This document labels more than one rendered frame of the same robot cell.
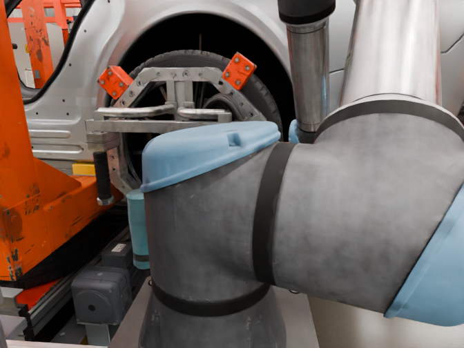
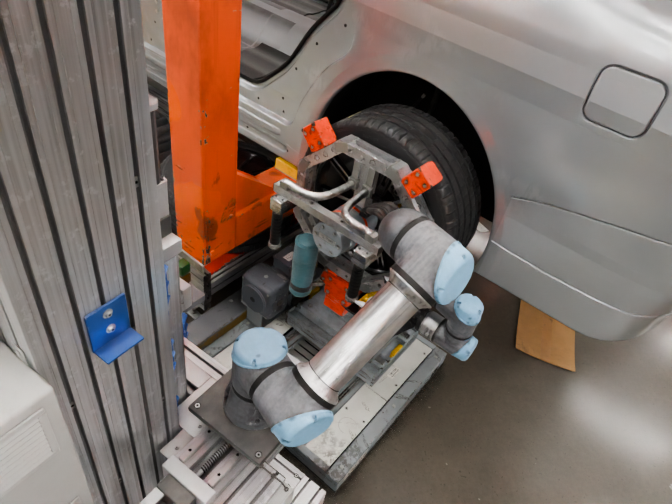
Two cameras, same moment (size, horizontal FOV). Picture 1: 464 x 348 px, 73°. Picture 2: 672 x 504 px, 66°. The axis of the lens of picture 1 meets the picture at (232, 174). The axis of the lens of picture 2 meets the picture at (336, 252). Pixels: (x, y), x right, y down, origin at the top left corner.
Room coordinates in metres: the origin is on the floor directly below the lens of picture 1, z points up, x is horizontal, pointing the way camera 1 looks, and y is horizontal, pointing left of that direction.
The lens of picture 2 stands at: (-0.33, -0.36, 1.94)
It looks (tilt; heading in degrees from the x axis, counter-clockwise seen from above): 41 degrees down; 23
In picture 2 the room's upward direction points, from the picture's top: 11 degrees clockwise
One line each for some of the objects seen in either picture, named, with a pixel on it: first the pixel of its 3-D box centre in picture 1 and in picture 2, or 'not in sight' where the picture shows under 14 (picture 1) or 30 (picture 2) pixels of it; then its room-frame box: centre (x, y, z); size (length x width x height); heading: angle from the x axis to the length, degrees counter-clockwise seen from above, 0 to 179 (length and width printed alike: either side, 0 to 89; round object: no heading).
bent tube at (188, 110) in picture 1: (204, 99); (370, 203); (0.90, 0.08, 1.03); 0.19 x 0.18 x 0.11; 172
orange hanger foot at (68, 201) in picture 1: (71, 180); (268, 180); (1.20, 0.65, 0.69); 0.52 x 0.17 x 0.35; 172
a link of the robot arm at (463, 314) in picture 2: not in sight; (460, 312); (0.73, -0.30, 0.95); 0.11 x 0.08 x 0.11; 67
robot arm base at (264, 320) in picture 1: (213, 304); (256, 390); (0.26, 0.02, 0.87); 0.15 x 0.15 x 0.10
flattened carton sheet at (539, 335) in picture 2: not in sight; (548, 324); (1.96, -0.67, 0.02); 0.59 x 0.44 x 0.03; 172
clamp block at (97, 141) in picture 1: (103, 139); (284, 200); (0.86, 0.36, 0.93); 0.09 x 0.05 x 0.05; 172
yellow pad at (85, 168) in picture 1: (94, 166); (296, 164); (1.37, 0.63, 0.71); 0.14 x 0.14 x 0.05; 82
